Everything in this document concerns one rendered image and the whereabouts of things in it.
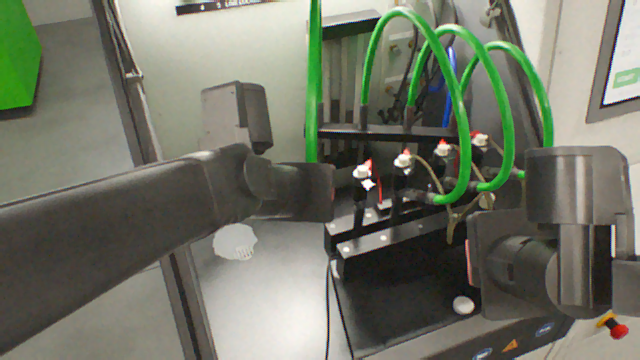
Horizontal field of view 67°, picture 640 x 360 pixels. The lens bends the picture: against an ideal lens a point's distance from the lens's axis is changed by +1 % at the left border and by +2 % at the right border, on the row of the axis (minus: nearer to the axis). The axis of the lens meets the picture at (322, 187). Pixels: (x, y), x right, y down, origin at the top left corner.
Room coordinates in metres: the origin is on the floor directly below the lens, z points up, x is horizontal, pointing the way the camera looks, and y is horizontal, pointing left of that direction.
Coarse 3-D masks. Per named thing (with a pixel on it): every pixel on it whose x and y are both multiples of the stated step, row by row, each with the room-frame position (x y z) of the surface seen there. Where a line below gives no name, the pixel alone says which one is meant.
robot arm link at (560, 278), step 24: (552, 240) 0.25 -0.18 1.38; (576, 240) 0.23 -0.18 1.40; (600, 240) 0.23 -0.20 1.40; (528, 264) 0.23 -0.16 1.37; (552, 264) 0.22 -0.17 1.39; (576, 264) 0.22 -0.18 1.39; (600, 264) 0.22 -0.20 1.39; (528, 288) 0.22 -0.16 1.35; (552, 288) 0.21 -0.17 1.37; (576, 288) 0.20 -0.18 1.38; (600, 288) 0.21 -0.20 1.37; (576, 312) 0.19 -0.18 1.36; (600, 312) 0.20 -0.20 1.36
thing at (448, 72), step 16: (384, 16) 0.74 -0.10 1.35; (400, 16) 0.70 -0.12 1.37; (416, 16) 0.66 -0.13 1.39; (432, 32) 0.63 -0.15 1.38; (368, 48) 0.78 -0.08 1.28; (432, 48) 0.61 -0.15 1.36; (368, 64) 0.78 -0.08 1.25; (448, 64) 0.58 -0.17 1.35; (368, 80) 0.79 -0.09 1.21; (448, 80) 0.56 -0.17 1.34; (464, 112) 0.53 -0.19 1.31; (464, 128) 0.52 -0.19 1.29; (464, 144) 0.51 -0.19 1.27; (464, 160) 0.50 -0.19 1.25; (464, 176) 0.50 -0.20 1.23; (416, 192) 0.59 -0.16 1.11
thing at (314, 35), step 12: (312, 0) 0.60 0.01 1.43; (312, 12) 0.58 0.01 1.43; (312, 24) 0.56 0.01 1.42; (312, 36) 0.54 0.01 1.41; (312, 48) 0.52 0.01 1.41; (312, 60) 0.51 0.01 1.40; (312, 72) 0.50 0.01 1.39; (312, 84) 0.48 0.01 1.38; (312, 96) 0.47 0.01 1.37; (312, 108) 0.46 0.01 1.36; (312, 120) 0.45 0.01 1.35; (312, 132) 0.45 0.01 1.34; (312, 144) 0.44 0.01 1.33; (312, 156) 0.43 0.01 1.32
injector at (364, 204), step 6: (354, 174) 0.61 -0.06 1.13; (354, 180) 0.61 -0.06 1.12; (366, 180) 0.61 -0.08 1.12; (354, 186) 0.61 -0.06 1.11; (360, 186) 0.60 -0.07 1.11; (354, 192) 0.61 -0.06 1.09; (360, 192) 0.60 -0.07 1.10; (366, 192) 0.61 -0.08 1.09; (354, 198) 0.61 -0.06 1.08; (360, 198) 0.60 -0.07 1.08; (366, 198) 0.61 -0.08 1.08; (354, 204) 0.61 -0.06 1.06; (360, 204) 0.60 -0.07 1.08; (366, 204) 0.59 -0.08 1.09; (354, 210) 0.61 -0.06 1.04; (360, 210) 0.61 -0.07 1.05; (354, 216) 0.61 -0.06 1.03; (360, 216) 0.61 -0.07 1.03; (354, 222) 0.61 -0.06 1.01; (360, 222) 0.61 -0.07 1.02; (354, 228) 0.61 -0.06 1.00; (360, 228) 0.61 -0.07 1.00; (354, 234) 0.61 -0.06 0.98; (360, 234) 0.61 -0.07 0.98
